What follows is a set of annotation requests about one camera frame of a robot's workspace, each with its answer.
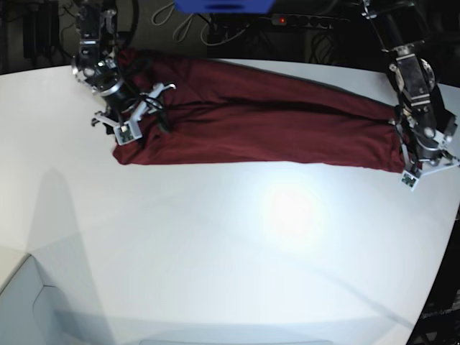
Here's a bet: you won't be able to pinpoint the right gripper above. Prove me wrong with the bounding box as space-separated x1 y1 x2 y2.
100 82 172 134

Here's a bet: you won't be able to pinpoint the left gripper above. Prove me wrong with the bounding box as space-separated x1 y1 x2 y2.
406 132 449 165

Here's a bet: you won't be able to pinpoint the dark red t-shirt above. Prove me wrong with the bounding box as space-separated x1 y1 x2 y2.
113 49 404 173

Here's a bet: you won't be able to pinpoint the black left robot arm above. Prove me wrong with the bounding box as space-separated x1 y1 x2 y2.
362 1 459 170

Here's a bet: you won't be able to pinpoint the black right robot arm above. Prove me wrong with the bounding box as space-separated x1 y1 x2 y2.
72 1 174 142

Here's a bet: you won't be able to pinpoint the blue box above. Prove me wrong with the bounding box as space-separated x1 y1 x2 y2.
174 0 275 14

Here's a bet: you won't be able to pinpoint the black box on floor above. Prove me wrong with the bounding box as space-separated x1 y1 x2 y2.
22 1 60 61

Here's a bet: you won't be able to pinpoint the black power strip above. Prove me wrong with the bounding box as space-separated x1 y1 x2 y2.
270 14 349 29

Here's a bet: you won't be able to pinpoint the white bin at corner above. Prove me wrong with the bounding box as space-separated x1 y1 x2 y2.
1 257 65 344

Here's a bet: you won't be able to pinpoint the white cable loops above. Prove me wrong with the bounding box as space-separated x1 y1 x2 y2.
152 3 252 47

